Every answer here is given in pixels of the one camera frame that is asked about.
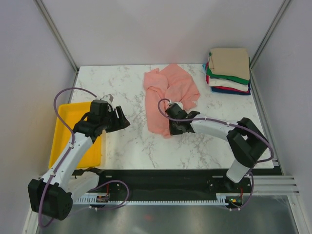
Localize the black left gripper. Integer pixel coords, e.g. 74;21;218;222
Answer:
100;106;130;133

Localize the pink t shirt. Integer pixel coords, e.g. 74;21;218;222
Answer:
143;64;200;138

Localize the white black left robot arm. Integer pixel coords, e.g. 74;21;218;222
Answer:
28;99;130;220

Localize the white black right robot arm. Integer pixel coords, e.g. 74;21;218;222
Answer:
165;103;268;192

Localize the yellow plastic tray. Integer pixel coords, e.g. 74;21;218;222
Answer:
48;102;102;168

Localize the blue folded t shirt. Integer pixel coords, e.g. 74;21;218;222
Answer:
211;56;252;96

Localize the white folded t shirt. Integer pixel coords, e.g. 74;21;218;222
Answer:
208;78;249;92

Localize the green folded t shirt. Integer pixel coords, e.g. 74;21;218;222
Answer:
206;50;250;85

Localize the red folded t shirt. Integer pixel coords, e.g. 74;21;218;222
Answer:
206;75;251;95

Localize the beige folded t shirt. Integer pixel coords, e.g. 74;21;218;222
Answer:
209;48;250;80

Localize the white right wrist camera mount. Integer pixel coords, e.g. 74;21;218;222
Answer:
168;100;184;110

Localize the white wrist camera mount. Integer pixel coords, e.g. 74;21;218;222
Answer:
168;100;184;110
100;94;114;105

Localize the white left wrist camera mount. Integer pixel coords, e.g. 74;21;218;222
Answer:
100;94;114;105

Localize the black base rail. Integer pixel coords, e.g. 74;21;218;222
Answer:
68;168;253;202

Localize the white slotted cable duct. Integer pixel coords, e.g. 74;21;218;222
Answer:
73;193;243;206

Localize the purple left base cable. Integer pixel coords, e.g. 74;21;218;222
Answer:
89;178;130;212

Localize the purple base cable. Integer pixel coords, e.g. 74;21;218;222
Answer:
225;172;256;212
89;178;130;212

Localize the right aluminium table rail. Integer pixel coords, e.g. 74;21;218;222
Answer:
250;71;285;175

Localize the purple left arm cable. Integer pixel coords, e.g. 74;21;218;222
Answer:
38;87;100;229

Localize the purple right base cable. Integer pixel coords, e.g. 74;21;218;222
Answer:
225;172;256;212

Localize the left aluminium frame post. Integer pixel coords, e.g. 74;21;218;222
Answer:
34;0;79;74

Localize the aluminium frame post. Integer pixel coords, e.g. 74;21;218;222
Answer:
34;0;79;74
250;0;292;70

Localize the right aluminium frame post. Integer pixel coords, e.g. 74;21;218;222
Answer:
250;0;292;70

